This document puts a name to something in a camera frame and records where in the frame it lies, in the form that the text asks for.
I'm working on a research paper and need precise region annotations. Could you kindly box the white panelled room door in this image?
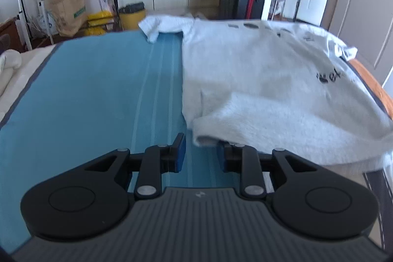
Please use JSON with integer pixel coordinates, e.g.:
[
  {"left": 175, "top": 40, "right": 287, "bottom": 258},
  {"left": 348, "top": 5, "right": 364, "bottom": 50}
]
[{"left": 319, "top": 0, "right": 393, "bottom": 87}]

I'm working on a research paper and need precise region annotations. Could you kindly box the cream blanket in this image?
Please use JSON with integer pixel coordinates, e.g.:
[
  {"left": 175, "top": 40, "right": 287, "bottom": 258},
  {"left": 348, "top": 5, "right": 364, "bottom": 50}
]
[{"left": 0, "top": 49, "right": 23, "bottom": 97}]

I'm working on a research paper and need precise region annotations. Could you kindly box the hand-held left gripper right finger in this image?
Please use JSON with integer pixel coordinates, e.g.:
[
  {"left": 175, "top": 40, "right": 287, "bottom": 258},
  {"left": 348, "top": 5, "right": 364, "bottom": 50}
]
[{"left": 216, "top": 141, "right": 318, "bottom": 200}]

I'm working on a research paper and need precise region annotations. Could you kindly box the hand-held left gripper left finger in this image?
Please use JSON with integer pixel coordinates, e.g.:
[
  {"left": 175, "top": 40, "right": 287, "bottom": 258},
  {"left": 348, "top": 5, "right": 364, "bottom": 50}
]
[{"left": 83, "top": 133, "right": 187, "bottom": 200}]

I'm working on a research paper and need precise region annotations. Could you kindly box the yellow plastic bag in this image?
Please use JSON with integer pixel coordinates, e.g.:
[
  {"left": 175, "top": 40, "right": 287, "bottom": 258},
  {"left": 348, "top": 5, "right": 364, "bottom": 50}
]
[{"left": 84, "top": 11, "right": 117, "bottom": 35}]

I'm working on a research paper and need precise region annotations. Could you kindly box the striped bed cover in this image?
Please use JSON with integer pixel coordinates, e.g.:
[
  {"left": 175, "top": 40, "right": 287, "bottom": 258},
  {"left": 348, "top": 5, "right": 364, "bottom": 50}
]
[{"left": 0, "top": 21, "right": 393, "bottom": 253}]

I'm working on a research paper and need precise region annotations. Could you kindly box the blue white bag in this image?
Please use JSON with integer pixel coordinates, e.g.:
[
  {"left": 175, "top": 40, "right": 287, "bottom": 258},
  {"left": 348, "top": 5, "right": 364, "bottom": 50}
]
[{"left": 29, "top": 9, "right": 57, "bottom": 35}]

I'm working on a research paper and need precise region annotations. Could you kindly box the yellow trash bin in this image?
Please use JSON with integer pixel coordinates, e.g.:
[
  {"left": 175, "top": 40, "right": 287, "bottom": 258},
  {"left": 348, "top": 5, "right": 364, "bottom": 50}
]
[{"left": 118, "top": 2, "right": 146, "bottom": 31}]

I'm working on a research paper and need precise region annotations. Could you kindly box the light grey sweatshirt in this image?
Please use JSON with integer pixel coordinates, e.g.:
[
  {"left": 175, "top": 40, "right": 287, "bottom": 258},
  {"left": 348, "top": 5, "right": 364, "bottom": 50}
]
[{"left": 138, "top": 15, "right": 393, "bottom": 173}]

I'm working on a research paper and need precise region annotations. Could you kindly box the brown paper bag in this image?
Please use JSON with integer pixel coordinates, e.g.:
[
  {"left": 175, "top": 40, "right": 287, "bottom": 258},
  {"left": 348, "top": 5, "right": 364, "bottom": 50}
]
[{"left": 43, "top": 0, "right": 86, "bottom": 37}]

